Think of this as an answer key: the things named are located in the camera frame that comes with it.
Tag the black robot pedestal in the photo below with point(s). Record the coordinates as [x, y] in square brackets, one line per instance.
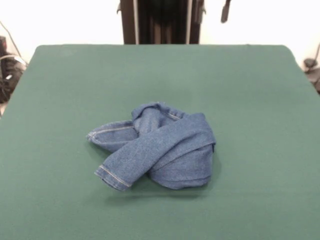
[162, 25]

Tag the grey office chair base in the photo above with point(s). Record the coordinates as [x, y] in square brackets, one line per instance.
[312, 72]

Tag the dark green table cloth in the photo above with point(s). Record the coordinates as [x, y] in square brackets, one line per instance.
[62, 125]

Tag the black equipment pile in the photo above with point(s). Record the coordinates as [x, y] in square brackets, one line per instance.
[10, 75]

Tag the blue denim jeans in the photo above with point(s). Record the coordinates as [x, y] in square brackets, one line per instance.
[155, 150]

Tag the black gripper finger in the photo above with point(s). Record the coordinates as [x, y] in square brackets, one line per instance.
[226, 11]

